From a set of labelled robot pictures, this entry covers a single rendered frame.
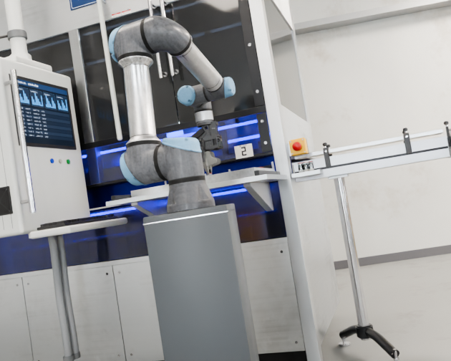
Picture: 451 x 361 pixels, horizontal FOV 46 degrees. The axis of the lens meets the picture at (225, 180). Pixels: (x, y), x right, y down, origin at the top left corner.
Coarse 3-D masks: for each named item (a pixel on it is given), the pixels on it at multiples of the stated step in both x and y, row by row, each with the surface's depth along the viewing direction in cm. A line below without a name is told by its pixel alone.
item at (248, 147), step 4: (248, 144) 243; (236, 148) 245; (240, 148) 244; (248, 148) 243; (252, 148) 242; (236, 152) 245; (240, 152) 244; (244, 152) 244; (248, 152) 243; (252, 152) 242; (236, 156) 245; (240, 156) 244; (244, 156) 244; (248, 156) 243
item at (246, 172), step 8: (248, 168) 204; (256, 168) 207; (264, 168) 220; (272, 168) 234; (208, 176) 209; (216, 176) 208; (224, 176) 207; (232, 176) 206; (240, 176) 205; (248, 176) 204
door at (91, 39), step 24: (96, 24) 268; (120, 24) 264; (96, 48) 268; (96, 72) 268; (120, 72) 264; (168, 72) 256; (96, 96) 268; (120, 96) 264; (168, 96) 256; (96, 120) 268; (120, 120) 264; (168, 120) 256
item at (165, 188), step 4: (168, 184) 227; (144, 188) 230; (148, 188) 230; (152, 188) 229; (156, 188) 229; (160, 188) 228; (164, 188) 228; (168, 188) 227; (132, 192) 232; (136, 192) 232; (140, 192) 231; (144, 192) 230; (148, 192) 230; (152, 192) 229; (156, 192) 229; (160, 192) 228; (132, 196) 232
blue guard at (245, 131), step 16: (192, 128) 252; (224, 128) 247; (240, 128) 244; (256, 128) 242; (112, 144) 264; (224, 144) 247; (240, 144) 244; (256, 144) 242; (96, 160) 267; (112, 160) 264; (96, 176) 267; (112, 176) 264
